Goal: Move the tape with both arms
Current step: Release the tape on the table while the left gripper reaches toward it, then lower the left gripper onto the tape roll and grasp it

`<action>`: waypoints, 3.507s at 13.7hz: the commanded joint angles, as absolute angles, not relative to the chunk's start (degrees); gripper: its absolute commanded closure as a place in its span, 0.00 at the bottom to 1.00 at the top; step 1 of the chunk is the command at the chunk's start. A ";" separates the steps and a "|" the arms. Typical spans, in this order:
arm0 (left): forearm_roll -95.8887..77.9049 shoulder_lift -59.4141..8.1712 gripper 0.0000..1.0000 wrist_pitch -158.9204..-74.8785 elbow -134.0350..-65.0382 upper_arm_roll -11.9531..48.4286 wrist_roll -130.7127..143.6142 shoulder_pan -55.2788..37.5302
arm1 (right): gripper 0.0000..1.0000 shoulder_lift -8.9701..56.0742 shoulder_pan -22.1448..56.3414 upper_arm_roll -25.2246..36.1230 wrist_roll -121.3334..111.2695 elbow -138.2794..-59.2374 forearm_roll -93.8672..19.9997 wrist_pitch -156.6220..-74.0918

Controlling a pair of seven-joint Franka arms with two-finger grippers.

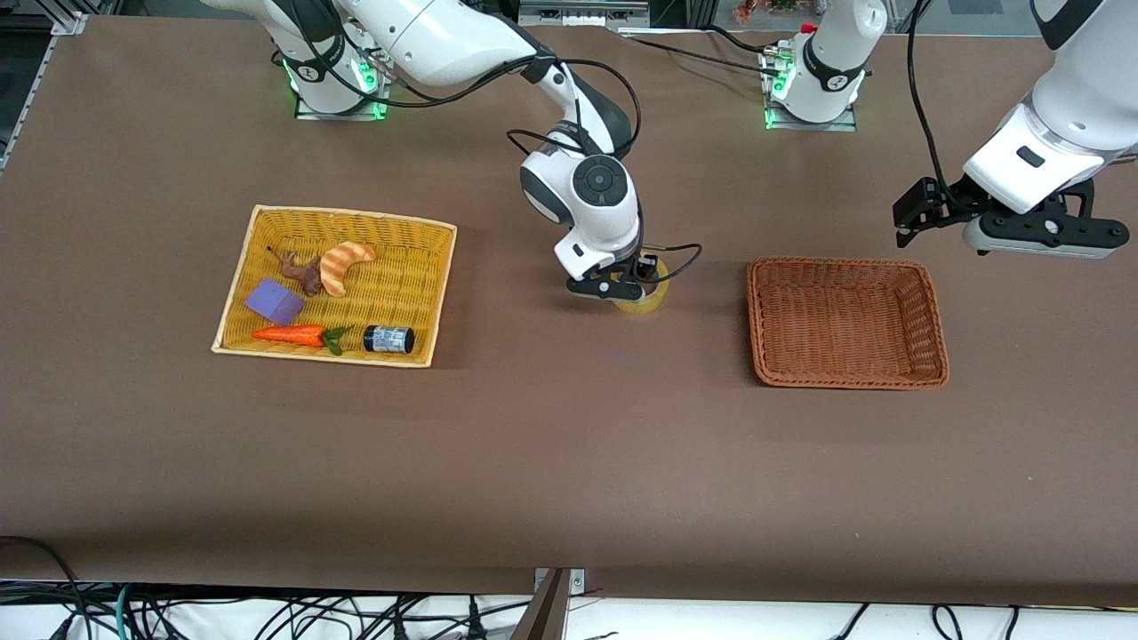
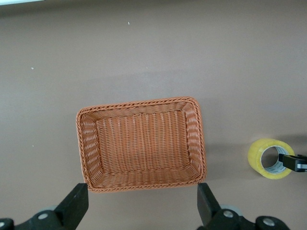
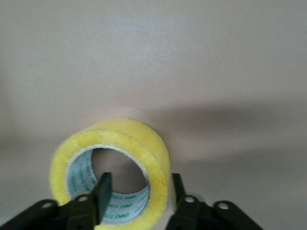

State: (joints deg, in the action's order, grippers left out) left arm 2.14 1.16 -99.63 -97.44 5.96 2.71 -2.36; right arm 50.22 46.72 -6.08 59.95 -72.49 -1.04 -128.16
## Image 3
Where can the clear yellowish tape roll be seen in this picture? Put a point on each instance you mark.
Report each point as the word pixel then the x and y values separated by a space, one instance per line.
pixel 153 167

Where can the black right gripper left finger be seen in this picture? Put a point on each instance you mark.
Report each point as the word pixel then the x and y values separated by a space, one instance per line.
pixel 86 210

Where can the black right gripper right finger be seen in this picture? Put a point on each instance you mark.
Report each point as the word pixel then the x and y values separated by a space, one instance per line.
pixel 192 215

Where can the brown table cover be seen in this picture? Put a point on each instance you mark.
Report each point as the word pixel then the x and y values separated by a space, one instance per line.
pixel 153 60

